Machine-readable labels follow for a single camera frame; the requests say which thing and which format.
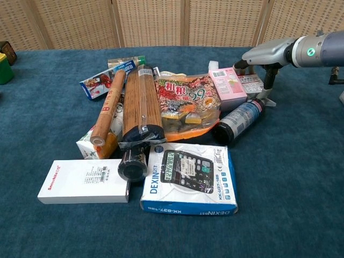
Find green white orange carton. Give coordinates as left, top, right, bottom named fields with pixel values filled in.
left=76, top=94, right=125, bottom=160

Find small red and white box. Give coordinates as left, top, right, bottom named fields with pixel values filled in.
left=233, top=68, right=266, bottom=99

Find blue white electronics pack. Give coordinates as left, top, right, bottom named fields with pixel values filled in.
left=140, top=142, right=239, bottom=217

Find white Snowhite box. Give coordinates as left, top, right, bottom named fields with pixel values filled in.
left=37, top=159, right=132, bottom=205

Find dark pump bottle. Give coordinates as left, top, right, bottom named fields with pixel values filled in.
left=213, top=89, right=277, bottom=147

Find pink box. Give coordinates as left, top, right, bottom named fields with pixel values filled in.
left=208, top=67, right=248, bottom=112

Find green container yellow lid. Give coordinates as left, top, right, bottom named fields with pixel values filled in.
left=0, top=52, right=15, bottom=85

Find woven bamboo folding screen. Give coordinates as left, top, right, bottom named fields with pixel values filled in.
left=0, top=0, right=344, bottom=52

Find small black cylinder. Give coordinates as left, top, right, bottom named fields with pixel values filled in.
left=117, top=143, right=150, bottom=184

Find blue white toothpaste box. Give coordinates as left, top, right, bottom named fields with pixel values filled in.
left=79, top=62, right=141, bottom=101

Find spice bottle green cap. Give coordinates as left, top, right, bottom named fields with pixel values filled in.
left=107, top=54, right=147, bottom=71

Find brown cardboard tube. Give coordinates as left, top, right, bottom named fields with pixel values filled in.
left=89, top=70, right=127, bottom=147

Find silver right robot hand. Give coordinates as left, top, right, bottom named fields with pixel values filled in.
left=233, top=37, right=297, bottom=91

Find blue table cloth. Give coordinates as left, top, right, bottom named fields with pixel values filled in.
left=0, top=47, right=344, bottom=258

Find colourful grain snack bag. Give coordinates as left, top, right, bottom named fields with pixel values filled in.
left=155, top=73, right=220, bottom=142

